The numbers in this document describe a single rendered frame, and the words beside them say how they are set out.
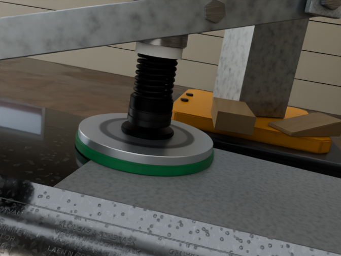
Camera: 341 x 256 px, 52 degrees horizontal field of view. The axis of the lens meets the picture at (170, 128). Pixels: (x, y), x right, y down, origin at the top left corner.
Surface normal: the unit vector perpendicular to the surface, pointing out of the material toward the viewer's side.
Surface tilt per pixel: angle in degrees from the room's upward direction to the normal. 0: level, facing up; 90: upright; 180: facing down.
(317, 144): 90
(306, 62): 90
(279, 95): 90
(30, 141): 0
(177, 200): 0
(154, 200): 0
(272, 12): 90
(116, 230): 45
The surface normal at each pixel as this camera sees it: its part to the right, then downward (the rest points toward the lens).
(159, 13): 0.16, 0.30
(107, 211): -0.02, -0.50
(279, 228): 0.15, -0.95
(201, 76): -0.19, 0.24
